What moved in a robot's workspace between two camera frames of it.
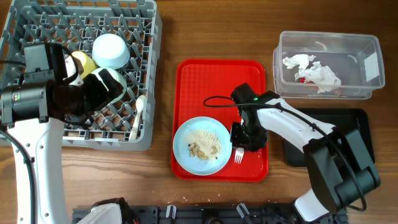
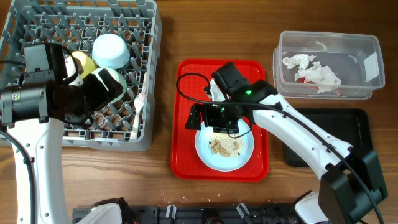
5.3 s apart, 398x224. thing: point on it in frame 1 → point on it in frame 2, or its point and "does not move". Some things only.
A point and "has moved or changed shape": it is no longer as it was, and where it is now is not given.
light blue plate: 202,145 has moved or changed shape
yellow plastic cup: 88,64 does not move
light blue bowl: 111,51 does not move
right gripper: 238,141 → 195,114
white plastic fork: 239,154 → 140,99
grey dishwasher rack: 129,124 does not move
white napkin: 322,76 does not move
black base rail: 167,214 does not move
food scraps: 204,144 → 222,144
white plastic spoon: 140,101 does not move
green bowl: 119,78 does not move
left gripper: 101,96 does not move
